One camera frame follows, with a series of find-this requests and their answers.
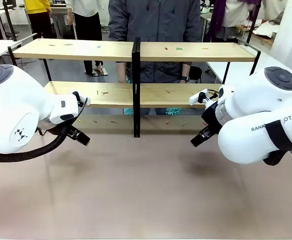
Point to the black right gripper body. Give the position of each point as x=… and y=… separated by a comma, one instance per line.
x=211, y=117

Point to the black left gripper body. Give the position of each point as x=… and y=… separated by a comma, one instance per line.
x=46, y=126

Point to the teal chenille duster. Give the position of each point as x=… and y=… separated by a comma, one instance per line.
x=173, y=111
x=129, y=111

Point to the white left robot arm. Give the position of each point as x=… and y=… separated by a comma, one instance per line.
x=11, y=112

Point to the person's right forearm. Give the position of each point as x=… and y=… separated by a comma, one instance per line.
x=121, y=72

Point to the person's left forearm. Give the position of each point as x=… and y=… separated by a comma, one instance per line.
x=186, y=70

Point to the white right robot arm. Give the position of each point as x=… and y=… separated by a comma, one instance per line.
x=248, y=100

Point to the black wristwatch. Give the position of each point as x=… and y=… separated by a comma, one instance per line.
x=186, y=79

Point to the black chair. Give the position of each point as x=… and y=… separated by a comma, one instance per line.
x=196, y=72

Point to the person with purple cloth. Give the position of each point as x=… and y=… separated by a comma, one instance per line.
x=223, y=17

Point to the wooden background table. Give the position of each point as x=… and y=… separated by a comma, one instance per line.
x=261, y=27

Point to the black stand pole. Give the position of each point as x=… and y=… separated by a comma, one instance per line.
x=8, y=17
x=254, y=20

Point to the person in black trousers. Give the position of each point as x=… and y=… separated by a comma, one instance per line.
x=86, y=22

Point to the person in grey jacket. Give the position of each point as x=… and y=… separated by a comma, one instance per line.
x=156, y=20

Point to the white background desk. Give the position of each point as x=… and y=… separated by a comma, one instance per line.
x=61, y=10

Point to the person in yellow jacket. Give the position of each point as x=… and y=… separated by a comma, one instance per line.
x=37, y=7

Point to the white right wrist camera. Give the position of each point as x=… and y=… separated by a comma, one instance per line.
x=197, y=98

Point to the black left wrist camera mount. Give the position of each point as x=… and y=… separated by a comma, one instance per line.
x=77, y=97

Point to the wooden shelf unit black frame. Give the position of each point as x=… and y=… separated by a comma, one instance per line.
x=73, y=51
x=211, y=53

